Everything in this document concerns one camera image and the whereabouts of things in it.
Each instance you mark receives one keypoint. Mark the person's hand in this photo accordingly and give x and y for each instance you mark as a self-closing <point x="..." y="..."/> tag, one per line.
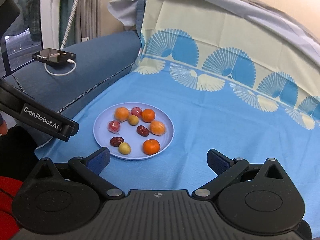
<point x="3" y="128"/>

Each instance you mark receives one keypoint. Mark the dark red jujube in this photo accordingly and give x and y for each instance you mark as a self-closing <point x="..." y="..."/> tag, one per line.
<point x="143" y="131"/>
<point x="116" y="141"/>

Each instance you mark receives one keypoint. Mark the red fruit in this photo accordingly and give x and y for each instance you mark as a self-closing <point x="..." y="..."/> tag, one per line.
<point x="114" y="126"/>
<point x="136" y="111"/>

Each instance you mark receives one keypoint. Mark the light blue plate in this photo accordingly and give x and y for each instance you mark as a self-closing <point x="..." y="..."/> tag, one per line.
<point x="128" y="132"/>

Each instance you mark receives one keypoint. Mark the blue sofa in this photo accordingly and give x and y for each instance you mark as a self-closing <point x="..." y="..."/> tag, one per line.
<point x="99" y="63"/>

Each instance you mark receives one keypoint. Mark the red garment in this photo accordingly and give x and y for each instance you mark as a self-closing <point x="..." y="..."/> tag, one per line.
<point x="8" y="225"/>

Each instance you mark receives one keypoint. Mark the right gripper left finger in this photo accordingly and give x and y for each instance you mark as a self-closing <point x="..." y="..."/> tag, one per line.
<point x="61" y="197"/>

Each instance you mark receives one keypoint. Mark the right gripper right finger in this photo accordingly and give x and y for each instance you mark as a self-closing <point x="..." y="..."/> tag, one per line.
<point x="259" y="199"/>

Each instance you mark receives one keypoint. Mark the small yellow fruit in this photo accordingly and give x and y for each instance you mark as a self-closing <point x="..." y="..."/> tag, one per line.
<point x="133" y="120"/>

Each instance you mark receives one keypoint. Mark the yellow green round fruit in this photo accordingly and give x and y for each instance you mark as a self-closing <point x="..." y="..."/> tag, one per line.
<point x="124" y="148"/>

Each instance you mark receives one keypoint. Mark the orange tangerine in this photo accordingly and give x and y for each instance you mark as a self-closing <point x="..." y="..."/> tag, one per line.
<point x="121" y="114"/>
<point x="148" y="115"/>
<point x="151" y="147"/>
<point x="157" y="128"/>

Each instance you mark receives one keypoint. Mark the black smartphone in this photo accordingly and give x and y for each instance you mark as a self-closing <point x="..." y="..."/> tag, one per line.
<point x="53" y="57"/>

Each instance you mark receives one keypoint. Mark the white door frame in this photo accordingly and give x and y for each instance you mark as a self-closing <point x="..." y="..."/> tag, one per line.
<point x="50" y="19"/>

